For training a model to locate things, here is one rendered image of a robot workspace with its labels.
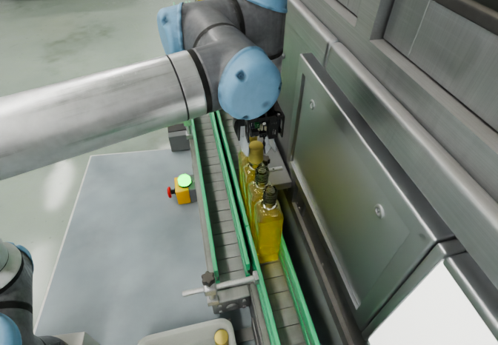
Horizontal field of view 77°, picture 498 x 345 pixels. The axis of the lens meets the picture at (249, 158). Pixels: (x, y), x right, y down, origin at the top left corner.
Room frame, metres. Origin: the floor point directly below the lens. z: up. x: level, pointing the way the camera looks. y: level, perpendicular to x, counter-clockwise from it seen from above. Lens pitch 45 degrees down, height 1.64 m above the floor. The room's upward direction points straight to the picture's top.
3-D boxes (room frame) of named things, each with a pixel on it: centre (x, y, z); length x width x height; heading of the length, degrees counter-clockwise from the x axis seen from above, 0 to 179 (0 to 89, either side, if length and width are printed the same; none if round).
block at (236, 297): (0.29, 0.04, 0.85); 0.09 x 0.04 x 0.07; 103
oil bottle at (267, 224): (0.40, -0.04, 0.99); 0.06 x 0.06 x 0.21; 13
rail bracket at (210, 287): (0.28, 0.06, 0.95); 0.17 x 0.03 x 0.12; 103
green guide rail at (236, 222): (1.18, 0.20, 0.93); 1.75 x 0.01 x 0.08; 13
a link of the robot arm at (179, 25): (0.43, 0.06, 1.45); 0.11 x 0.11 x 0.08; 26
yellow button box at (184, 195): (0.69, 0.22, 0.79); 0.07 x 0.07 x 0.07; 13
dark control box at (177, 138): (0.96, 0.29, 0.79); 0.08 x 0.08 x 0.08; 13
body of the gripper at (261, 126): (0.49, -0.02, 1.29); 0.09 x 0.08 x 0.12; 13
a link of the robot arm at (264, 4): (0.49, -0.02, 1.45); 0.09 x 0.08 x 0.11; 116
